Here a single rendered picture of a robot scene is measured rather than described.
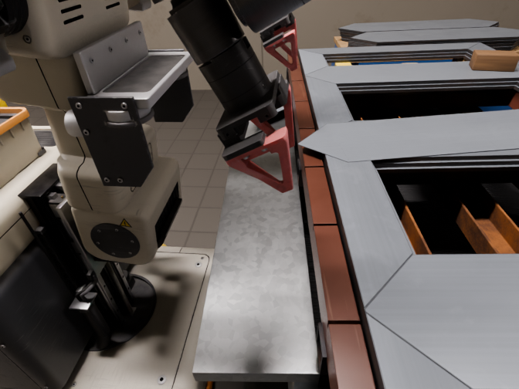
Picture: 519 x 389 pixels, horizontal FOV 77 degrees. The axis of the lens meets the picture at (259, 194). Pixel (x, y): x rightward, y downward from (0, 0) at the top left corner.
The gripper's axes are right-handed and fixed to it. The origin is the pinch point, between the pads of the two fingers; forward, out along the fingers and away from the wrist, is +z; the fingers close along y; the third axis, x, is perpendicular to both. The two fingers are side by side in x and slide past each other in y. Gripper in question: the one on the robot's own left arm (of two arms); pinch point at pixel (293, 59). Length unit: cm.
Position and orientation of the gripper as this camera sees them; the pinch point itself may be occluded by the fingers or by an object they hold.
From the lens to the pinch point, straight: 80.1
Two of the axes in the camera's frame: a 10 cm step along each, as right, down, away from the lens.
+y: 1.0, -6.2, 7.8
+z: 4.9, 7.2, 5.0
